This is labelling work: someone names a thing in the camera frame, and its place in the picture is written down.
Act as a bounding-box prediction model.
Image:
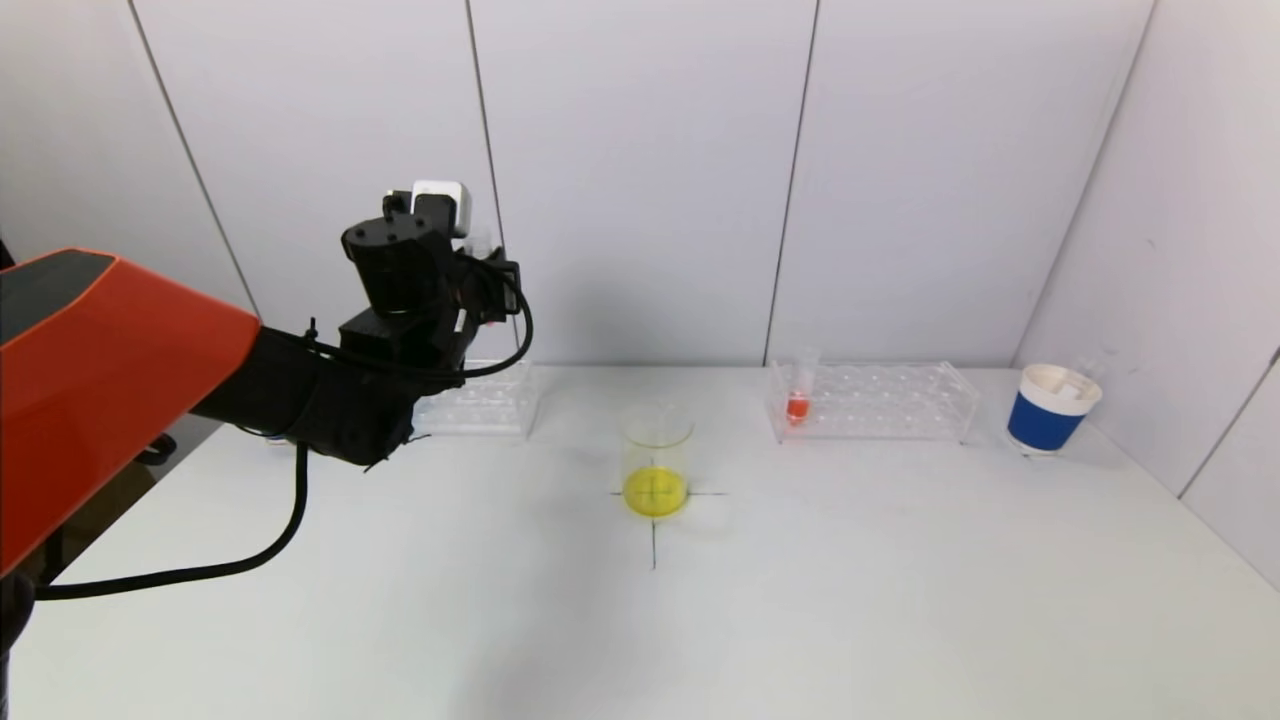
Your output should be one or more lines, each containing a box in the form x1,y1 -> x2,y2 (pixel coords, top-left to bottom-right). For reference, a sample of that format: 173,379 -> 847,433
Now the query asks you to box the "clear plastic test tube rack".
412,360 -> 542,439
766,362 -> 981,446

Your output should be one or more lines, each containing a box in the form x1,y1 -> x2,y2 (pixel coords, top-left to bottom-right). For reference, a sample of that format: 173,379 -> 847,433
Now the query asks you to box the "clear glass beaker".
619,402 -> 694,520

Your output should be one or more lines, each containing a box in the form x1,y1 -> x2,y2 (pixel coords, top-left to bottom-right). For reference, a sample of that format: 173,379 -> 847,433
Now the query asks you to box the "blue and white paper cup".
1005,364 -> 1103,457

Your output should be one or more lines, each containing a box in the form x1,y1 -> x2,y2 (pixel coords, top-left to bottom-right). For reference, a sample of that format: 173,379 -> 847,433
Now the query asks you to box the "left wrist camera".
383,180 -> 471,239

